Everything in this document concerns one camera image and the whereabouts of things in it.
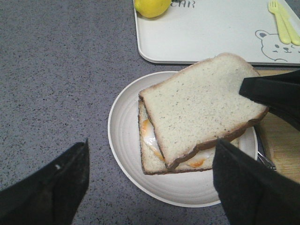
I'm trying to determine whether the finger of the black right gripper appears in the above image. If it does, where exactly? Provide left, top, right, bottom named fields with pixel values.
left=239, top=70, right=300, bottom=130

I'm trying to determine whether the white rectangular tray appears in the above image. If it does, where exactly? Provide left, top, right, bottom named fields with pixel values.
left=135, top=0, right=300, bottom=66

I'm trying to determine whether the fried egg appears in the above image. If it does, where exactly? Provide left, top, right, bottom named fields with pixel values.
left=140, top=110, right=215, bottom=168

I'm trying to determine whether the yellow plastic fork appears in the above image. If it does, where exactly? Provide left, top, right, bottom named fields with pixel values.
left=268, top=0, right=291, bottom=44

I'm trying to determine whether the white round plate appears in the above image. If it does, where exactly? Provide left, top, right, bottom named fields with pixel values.
left=107, top=71, right=259, bottom=208

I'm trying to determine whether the yellow plastic knife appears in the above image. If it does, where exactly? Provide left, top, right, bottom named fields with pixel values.
left=278, top=3, right=300, bottom=46

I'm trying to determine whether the metal cutting board handle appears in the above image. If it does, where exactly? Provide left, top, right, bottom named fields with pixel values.
left=255, top=130, right=277, bottom=171

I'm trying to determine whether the yellow lemon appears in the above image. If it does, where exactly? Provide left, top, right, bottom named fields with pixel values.
left=134, top=0, right=172, bottom=18

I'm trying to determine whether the wooden cutting board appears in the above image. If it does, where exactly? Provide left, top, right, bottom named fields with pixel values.
left=254, top=69, right=300, bottom=185

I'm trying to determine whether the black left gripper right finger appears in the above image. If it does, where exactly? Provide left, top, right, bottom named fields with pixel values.
left=213, top=139, right=300, bottom=225

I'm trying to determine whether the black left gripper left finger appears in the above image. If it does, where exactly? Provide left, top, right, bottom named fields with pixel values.
left=0, top=142, right=90, bottom=225

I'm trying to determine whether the bread slice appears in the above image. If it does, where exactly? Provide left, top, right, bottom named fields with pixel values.
left=137, top=98, right=241, bottom=176
left=139, top=53, right=268, bottom=170

